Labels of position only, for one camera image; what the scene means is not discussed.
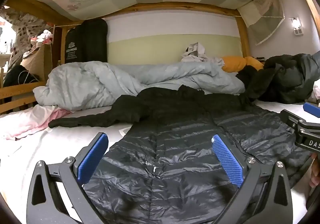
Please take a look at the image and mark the beige bag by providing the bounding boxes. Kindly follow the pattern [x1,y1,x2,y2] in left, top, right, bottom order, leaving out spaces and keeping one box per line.
[20,44,45,82]

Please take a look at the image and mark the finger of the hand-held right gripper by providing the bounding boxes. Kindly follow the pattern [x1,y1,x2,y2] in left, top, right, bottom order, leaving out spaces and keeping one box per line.
[280,110,307,130]
[303,102,320,118]

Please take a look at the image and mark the hanging checkered curtain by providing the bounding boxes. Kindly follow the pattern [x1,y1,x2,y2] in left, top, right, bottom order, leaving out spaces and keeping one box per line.
[236,0,287,45]

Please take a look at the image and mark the dark cloth with white cable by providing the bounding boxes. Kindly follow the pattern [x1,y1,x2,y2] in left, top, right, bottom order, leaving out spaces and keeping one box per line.
[4,64,40,87]

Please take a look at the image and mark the black printed bag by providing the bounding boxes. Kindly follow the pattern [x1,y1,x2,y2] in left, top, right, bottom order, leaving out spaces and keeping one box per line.
[64,19,108,65]

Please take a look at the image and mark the light blue duvet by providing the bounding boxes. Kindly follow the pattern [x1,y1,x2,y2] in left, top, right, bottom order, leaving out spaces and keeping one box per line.
[33,60,247,111]

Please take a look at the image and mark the white bed sheet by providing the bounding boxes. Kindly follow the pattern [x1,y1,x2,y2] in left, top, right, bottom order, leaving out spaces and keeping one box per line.
[0,99,320,224]

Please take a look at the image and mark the pink cloth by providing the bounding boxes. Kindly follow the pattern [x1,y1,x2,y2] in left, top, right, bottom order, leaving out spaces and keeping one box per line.
[1,104,72,141]

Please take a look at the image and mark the white red plush toy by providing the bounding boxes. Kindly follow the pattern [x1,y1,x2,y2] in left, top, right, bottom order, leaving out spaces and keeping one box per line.
[31,29,54,43]

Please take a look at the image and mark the dark green puffer coat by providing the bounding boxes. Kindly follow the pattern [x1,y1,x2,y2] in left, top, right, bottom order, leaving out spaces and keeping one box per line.
[236,51,320,105]

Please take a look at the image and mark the person's right hand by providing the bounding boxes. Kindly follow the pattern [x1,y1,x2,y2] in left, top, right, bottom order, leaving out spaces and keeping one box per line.
[309,152,320,188]

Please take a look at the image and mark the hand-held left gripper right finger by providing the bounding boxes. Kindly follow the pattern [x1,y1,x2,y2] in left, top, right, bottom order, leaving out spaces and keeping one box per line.
[212,135,293,224]

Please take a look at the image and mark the white floral quilt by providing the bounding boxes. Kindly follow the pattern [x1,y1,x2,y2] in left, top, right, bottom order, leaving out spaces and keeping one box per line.
[310,84,320,102]

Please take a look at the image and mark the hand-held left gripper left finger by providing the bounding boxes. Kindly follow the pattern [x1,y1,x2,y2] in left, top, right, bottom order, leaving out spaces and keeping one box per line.
[26,132,109,224]

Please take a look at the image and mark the orange pillow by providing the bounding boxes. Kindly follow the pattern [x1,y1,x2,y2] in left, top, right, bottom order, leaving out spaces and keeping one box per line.
[221,56,265,73]

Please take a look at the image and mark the patterned grey white cloth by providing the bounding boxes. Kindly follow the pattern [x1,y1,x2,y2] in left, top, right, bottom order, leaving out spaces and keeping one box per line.
[0,6,50,65]

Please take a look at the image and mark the grey white crumpled garment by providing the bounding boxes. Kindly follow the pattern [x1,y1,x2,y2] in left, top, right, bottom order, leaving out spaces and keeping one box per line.
[180,42,225,67]

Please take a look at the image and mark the black down jacket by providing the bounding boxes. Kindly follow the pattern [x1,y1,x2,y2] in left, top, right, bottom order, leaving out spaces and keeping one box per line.
[48,85,313,224]

